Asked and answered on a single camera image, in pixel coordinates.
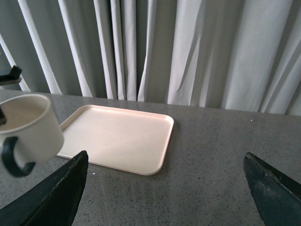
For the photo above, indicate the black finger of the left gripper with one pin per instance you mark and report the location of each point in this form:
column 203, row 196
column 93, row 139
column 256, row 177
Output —
column 3, row 119

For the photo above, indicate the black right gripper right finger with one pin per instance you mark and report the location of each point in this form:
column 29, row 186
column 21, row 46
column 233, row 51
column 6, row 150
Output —
column 277, row 197

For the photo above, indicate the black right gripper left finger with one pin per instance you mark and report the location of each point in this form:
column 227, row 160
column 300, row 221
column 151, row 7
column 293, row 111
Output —
column 52, row 202

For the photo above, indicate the white mug with black handle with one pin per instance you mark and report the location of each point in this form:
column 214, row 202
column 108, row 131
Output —
column 31, row 135

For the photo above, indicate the dark object at left edge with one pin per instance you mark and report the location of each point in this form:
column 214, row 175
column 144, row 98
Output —
column 14, row 76

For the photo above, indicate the pink rectangular plastic tray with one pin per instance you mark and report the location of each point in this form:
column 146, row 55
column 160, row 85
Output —
column 122, row 139

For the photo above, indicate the grey pleated curtain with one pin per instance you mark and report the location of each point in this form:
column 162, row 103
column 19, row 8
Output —
column 229, row 54

